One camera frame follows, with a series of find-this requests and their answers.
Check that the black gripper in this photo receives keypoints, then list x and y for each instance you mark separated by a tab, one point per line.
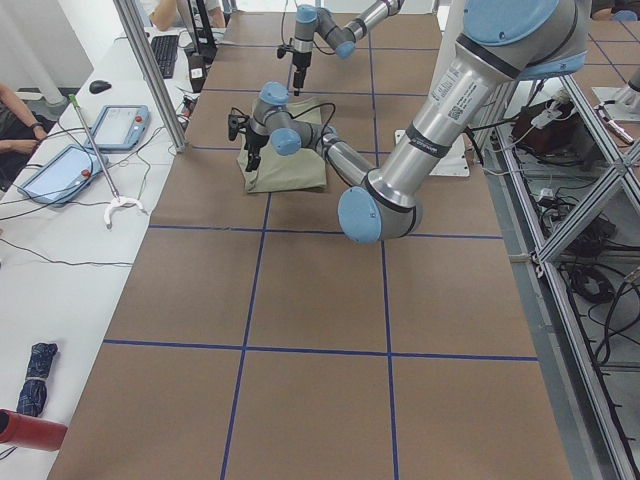
253	141
300	65

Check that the olive green long-sleeve shirt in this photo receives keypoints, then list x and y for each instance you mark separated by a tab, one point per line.
303	169

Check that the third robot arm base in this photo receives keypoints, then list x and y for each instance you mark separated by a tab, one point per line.
620	103

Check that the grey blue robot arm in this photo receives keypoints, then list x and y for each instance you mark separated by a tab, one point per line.
312	21
500	41

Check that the far teach pendant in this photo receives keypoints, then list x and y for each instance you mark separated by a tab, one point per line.
119	128

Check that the teach pendant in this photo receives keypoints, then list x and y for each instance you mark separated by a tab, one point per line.
119	128
63	177

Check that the black computer keyboard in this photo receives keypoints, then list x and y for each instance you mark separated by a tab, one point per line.
164	49

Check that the white grabber reach tool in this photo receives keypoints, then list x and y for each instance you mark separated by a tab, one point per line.
117	201

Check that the black computer mouse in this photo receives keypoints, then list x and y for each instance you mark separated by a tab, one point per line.
99	86

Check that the near teach pendant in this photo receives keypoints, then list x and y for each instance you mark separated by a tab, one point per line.
63	177

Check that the seated person at left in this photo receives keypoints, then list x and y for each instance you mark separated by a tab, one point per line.
22	131

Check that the dark blue folded umbrella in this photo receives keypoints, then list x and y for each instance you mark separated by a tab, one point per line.
33	394

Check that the red bottle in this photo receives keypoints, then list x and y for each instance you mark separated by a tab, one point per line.
31	432

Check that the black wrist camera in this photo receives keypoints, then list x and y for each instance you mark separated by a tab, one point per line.
284	49
237	122

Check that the aluminium frame post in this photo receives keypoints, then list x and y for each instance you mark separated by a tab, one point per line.
142	51

